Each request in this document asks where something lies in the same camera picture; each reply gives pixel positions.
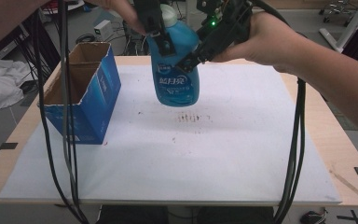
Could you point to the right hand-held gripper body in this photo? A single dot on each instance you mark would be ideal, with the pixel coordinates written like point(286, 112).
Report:
point(227, 28)

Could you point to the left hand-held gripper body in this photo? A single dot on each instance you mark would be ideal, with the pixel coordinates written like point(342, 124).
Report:
point(149, 15)

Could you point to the blue detergent bottle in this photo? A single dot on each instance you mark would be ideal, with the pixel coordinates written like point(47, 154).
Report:
point(177, 81)

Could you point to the blue cardboard box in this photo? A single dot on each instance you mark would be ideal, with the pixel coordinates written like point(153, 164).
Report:
point(96, 93)

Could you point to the person's left hand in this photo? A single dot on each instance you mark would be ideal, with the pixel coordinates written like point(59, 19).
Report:
point(121, 9)

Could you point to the person's right hand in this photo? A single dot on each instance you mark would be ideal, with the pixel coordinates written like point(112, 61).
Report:
point(270, 40)

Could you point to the white power adapter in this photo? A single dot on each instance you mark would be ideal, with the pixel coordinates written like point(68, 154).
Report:
point(102, 29)

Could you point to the white table mat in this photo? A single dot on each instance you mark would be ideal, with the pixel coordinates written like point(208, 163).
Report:
point(183, 155)

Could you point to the wheeled chair base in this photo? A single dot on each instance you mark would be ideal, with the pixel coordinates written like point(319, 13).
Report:
point(335, 11)

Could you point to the white metal stand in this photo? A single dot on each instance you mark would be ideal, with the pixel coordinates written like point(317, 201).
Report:
point(348, 28)

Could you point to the white cloth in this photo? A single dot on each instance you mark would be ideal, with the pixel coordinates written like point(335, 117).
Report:
point(0, 84)

